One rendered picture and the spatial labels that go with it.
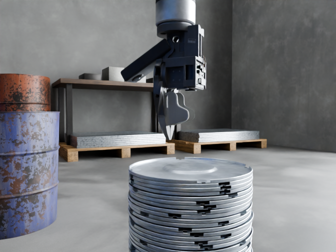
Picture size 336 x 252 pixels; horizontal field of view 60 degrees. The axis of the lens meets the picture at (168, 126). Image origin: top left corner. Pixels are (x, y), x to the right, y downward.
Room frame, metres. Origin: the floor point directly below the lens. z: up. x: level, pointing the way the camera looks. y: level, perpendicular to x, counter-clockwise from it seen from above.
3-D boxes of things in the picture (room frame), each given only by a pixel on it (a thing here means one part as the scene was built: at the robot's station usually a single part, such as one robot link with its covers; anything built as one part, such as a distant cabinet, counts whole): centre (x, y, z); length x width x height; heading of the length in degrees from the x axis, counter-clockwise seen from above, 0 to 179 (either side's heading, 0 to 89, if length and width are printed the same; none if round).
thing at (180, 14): (0.56, -0.02, 0.65); 0.08 x 0.08 x 0.05
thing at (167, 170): (0.69, -0.05, 0.34); 0.29 x 0.29 x 0.01
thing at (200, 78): (0.56, -0.02, 0.57); 0.09 x 0.08 x 0.12; 68
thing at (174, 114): (0.54, -0.01, 0.47); 0.06 x 0.03 x 0.09; 68
